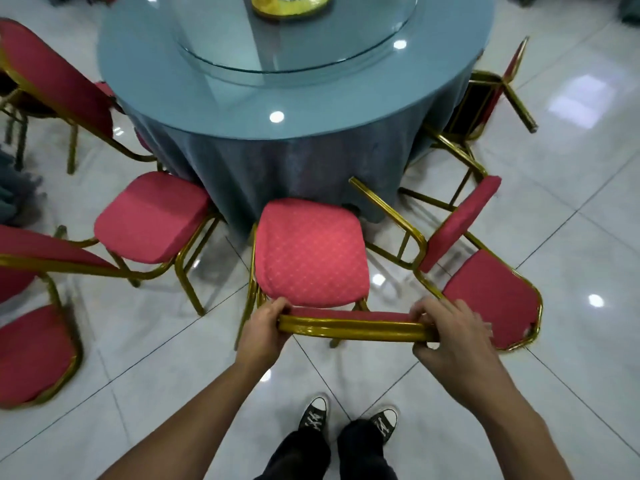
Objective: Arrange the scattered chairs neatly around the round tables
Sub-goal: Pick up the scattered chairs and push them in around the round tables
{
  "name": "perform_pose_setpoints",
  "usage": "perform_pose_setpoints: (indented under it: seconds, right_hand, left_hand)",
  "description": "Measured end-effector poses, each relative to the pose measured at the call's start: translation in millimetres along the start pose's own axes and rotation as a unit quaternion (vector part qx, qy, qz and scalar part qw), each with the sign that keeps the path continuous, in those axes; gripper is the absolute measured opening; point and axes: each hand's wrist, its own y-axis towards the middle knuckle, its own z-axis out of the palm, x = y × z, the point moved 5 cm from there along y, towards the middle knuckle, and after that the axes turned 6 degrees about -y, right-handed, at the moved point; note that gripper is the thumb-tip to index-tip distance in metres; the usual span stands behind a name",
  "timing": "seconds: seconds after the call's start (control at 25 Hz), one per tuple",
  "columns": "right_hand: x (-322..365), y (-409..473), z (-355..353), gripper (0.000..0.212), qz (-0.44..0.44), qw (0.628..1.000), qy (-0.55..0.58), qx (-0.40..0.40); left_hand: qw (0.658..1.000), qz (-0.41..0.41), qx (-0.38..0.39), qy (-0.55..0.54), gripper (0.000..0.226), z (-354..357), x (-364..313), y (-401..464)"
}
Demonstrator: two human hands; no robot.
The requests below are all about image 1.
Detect person's right hand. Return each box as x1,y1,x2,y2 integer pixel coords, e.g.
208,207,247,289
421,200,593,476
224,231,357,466
408,296,507,409

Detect person's left hand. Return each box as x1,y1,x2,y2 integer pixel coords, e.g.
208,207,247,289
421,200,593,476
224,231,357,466
235,296,294,372

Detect red patterned gold-frame chair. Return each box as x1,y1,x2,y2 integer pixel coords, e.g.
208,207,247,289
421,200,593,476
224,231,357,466
234,197,442,351

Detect person's left forearm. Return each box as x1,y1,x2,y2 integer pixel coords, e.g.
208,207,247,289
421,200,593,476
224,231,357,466
97,356,276,480

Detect person's right forearm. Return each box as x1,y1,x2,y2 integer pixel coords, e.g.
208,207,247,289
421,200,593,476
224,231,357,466
444,367,574,480

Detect person's right black sneaker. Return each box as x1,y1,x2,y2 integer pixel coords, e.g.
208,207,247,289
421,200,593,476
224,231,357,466
369,406,400,444

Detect person's black sneaker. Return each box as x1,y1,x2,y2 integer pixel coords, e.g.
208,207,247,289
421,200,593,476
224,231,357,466
369,406,400,444
298,394,330,434

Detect person's left black sneaker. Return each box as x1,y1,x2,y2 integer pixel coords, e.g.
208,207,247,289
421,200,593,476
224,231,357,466
298,394,330,434

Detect grey-blue tablecloth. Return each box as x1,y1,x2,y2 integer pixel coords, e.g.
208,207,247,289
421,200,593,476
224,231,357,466
96,0,499,246

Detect person's black trousers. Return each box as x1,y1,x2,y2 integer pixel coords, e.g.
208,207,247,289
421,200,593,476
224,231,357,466
254,419,399,480

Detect round glass turntable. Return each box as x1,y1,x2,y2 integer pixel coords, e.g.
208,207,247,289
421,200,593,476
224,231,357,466
171,0,419,89

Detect grey crumpled cloth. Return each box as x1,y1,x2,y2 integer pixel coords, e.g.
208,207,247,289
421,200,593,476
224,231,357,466
0,149,45,228

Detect yellow gold centrepiece dish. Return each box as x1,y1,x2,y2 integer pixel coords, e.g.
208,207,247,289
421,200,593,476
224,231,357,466
249,0,335,21

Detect red gold-frame banquet chair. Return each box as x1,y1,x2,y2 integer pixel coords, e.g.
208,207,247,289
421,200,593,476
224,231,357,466
0,171,224,317
0,17,162,176
0,267,84,410
398,36,539,212
348,175,545,354

